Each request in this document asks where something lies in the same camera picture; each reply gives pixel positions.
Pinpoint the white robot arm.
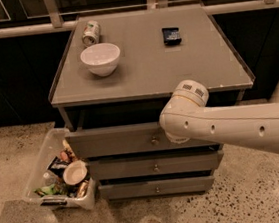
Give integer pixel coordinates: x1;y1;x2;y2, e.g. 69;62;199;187
159;80;279;154

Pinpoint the grey top drawer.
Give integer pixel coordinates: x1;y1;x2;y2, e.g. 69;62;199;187
66;122;212;158

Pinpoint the clear plastic bin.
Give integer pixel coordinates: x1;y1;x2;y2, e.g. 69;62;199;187
23;128;96;210

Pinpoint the clear plastic bottle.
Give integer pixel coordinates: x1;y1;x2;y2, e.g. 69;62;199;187
43;172;58;186

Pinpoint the crushed soda can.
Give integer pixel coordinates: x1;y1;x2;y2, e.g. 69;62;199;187
82;20;101;47

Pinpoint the dark blue snack packet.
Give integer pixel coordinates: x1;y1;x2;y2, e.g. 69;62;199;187
161;27;182;46

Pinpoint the black snack packet in bin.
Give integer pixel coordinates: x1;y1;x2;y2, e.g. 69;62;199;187
47;157;69;176

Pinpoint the grey drawer cabinet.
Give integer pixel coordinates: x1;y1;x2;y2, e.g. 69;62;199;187
49;4;255;190

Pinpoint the white metal railing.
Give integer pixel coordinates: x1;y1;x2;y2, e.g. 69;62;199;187
0;0;279;41

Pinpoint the green snack bag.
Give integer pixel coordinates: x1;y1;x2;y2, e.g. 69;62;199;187
34;184;67;197

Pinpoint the grey drawer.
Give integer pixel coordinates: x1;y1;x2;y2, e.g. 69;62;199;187
66;122;212;158
90;151;224;180
99;176;215;200

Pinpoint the grey middle drawer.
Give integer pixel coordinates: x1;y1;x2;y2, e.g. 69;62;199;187
90;151;224;180

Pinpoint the white ceramic bowl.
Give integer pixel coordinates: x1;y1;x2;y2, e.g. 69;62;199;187
80;43;121;77

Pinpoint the white bowl in bin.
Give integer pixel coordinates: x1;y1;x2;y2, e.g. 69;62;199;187
62;160;88;186

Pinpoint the grey bottom drawer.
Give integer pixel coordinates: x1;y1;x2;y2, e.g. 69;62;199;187
99;176;215;200

